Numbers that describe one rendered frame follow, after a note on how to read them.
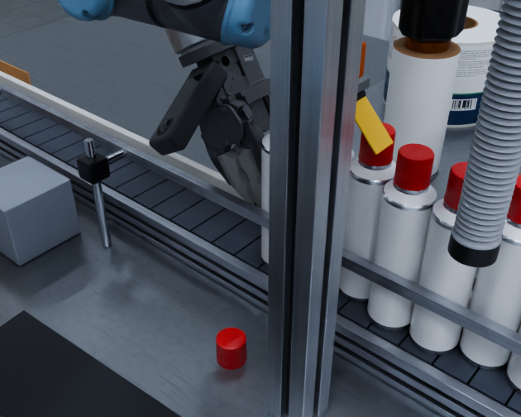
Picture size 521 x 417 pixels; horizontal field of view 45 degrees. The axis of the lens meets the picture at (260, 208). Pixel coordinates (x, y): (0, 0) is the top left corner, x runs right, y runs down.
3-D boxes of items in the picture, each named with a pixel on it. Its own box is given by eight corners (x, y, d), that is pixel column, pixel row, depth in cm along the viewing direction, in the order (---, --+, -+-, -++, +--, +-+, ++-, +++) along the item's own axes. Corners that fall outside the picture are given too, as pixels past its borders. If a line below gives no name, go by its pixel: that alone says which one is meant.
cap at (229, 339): (252, 354, 72) (252, 333, 70) (236, 374, 69) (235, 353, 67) (227, 342, 73) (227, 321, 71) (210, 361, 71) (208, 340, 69)
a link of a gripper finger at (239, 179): (292, 198, 81) (264, 131, 78) (261, 219, 77) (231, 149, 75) (274, 201, 83) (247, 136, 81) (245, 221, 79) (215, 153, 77)
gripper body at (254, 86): (294, 121, 77) (256, 24, 74) (247, 147, 71) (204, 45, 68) (253, 131, 82) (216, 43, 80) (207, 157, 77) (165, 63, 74)
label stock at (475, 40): (363, 107, 112) (371, 26, 104) (410, 70, 125) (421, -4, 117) (475, 138, 103) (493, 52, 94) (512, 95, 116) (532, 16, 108)
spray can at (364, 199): (391, 294, 72) (417, 135, 61) (351, 308, 71) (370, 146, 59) (367, 268, 76) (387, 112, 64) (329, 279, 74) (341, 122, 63)
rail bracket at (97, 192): (145, 230, 91) (132, 127, 81) (105, 254, 86) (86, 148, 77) (131, 221, 92) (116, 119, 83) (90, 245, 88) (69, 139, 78)
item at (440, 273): (465, 330, 68) (508, 165, 56) (450, 362, 64) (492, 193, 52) (418, 313, 70) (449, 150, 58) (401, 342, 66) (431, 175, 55)
